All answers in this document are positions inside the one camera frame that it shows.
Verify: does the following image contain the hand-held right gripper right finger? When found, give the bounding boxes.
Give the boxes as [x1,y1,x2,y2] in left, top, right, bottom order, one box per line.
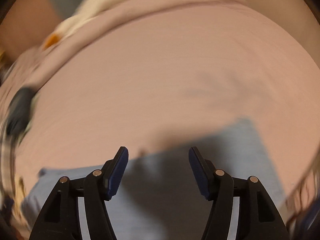
[188,146,290,240]

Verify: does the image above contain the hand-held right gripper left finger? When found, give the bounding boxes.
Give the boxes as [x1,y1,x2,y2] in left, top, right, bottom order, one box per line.
[29,146,129,240]

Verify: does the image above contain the light blue denim pants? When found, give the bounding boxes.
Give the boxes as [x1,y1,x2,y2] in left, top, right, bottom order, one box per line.
[21,117,287,240]

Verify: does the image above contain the plaid pillow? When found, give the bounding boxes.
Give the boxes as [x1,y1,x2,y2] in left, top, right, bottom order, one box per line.
[0,130,18,188]

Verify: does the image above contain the pink bed sheet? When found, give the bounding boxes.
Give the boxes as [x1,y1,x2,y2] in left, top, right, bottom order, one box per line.
[0,12,320,205]

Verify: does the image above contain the white goose plush toy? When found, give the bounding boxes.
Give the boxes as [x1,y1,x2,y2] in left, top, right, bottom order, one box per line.
[41,0,198,52]

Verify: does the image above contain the pink duvet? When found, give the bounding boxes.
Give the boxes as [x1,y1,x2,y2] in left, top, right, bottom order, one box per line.
[7,0,250,85]

